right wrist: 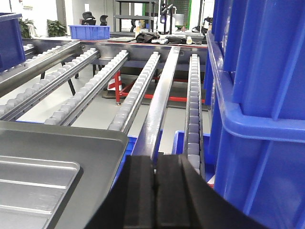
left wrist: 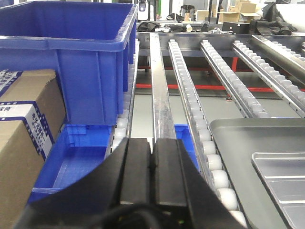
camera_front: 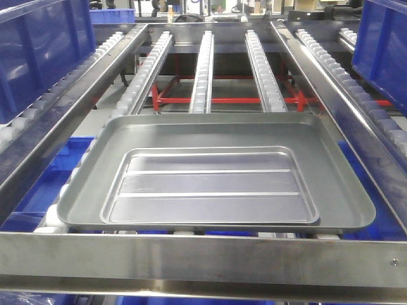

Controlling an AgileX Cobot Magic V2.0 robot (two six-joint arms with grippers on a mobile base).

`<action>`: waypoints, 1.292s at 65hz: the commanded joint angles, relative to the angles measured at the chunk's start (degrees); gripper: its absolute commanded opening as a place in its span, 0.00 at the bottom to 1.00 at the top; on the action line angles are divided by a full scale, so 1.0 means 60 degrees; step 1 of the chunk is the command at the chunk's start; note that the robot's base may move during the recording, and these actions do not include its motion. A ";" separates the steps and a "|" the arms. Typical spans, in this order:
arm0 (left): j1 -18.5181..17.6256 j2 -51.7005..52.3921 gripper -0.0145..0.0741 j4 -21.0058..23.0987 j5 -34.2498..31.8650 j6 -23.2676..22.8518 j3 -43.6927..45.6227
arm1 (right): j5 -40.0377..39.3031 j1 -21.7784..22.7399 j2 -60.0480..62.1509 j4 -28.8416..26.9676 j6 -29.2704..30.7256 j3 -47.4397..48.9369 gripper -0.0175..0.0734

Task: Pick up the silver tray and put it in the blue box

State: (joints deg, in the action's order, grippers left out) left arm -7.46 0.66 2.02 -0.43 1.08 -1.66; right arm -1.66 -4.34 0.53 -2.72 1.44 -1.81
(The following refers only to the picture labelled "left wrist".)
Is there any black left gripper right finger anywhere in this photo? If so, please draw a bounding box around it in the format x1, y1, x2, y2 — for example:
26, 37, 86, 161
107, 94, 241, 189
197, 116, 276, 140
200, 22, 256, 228
153, 138, 243, 229

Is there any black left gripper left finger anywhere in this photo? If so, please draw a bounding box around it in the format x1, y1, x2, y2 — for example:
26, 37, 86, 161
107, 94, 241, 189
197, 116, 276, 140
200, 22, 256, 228
15, 138, 151, 229

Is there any silver metal tray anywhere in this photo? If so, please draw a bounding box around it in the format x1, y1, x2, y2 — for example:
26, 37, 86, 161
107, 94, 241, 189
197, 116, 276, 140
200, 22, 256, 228
252, 152, 305, 229

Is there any brown cardboard box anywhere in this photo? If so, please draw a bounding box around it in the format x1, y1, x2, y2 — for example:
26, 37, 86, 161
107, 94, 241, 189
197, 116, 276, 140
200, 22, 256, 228
0, 69, 66, 229

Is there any open cardboard box background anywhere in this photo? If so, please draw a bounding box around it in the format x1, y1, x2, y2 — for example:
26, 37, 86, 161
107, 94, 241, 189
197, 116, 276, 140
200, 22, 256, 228
218, 0, 259, 23

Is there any lower blue plastic bin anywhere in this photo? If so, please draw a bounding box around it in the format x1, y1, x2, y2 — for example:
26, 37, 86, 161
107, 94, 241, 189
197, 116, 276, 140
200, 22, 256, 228
28, 123, 201, 205

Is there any white roller track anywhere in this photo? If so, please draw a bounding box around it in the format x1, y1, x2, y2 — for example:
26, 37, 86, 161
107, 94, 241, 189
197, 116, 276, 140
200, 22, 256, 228
233, 40, 305, 118
251, 35, 305, 84
168, 39, 247, 229
201, 40, 270, 118

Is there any large blue plastic bin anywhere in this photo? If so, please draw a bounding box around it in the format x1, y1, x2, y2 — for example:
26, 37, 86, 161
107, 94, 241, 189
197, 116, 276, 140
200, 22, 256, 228
0, 1, 138, 125

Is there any black equipment case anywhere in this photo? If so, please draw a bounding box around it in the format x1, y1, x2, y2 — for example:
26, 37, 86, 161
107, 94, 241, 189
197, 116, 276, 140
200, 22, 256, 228
222, 22, 250, 34

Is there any flat steel guide rail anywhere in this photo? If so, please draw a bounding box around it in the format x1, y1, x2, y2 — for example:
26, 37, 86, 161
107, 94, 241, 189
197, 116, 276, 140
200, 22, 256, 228
150, 33, 176, 143

